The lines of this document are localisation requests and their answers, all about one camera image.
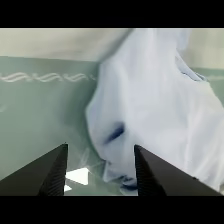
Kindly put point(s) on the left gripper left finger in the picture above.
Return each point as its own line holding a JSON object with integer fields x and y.
{"x": 43, "y": 176}

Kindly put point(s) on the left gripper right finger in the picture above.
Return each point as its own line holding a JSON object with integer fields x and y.
{"x": 156, "y": 180}

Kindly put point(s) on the light blue shirt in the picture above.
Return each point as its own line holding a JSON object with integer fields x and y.
{"x": 156, "y": 110}

